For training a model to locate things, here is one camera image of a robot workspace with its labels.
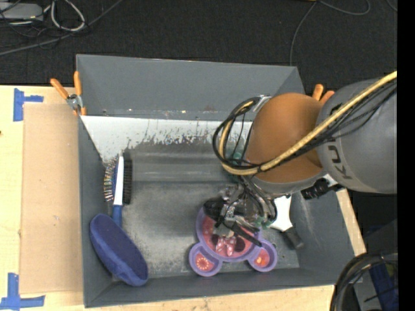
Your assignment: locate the grey metal bin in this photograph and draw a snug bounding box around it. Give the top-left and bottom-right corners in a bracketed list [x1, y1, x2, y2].
[75, 54, 368, 308]

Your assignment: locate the black cylinder on white bracket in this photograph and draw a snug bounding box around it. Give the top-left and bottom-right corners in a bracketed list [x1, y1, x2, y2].
[268, 177, 341, 249]

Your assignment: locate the blue and white brush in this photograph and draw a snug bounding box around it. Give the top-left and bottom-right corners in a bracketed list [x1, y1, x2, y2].
[102, 152, 134, 227]

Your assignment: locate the purple mouse-shaped divided plate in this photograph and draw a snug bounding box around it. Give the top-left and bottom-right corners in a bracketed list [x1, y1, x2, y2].
[188, 205, 279, 278]

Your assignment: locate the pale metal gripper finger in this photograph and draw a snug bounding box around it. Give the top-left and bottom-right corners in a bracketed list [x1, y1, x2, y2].
[224, 205, 238, 238]
[212, 204, 229, 236]

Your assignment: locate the blue oval bowl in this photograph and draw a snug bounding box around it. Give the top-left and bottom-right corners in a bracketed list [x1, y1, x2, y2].
[89, 213, 150, 288]

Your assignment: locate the brown cardboard board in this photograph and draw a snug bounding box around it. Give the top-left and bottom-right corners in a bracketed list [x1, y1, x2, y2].
[18, 103, 86, 295]

